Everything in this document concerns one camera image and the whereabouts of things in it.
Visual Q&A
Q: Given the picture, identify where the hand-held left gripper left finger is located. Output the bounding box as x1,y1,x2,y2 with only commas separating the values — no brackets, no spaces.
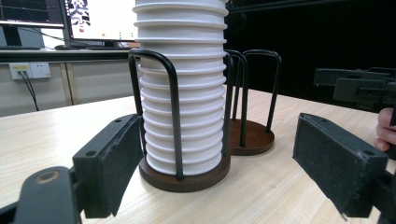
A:
72,113,145,219

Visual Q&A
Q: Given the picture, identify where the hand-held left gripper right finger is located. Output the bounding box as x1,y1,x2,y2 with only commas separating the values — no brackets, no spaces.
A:
292,112,389,218

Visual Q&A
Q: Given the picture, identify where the black wire cup holder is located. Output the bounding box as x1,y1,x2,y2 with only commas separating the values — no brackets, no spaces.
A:
128,49,235,193
224,49,283,157

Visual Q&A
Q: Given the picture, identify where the stack of white paper cups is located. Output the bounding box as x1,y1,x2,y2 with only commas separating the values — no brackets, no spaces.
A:
132,0,230,176

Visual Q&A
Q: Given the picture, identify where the black curtain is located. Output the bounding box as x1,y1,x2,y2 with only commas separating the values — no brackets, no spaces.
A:
223,0,396,108

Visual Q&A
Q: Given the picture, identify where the black keyboard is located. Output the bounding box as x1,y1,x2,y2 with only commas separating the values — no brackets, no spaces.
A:
88,45,132,51
0,45,42,51

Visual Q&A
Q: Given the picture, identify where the black background desk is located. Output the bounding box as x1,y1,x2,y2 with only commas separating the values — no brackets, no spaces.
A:
0,48,135,63

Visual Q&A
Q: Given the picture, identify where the white outlet with yellow label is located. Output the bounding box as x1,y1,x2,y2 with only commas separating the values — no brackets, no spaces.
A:
8,63,32,80

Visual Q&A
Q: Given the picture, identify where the bright screen computer monitor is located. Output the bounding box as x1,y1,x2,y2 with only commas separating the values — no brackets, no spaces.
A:
60,0,140,48

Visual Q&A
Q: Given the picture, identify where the dark screen computer monitor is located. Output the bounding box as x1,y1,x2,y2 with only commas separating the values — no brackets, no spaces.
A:
0,0,65,48

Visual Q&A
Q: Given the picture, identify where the black power cable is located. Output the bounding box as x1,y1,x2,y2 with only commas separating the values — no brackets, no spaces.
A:
18,70,40,112

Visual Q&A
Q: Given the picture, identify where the plain white wall outlet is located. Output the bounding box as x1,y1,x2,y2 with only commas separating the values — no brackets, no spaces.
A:
30,62,51,79

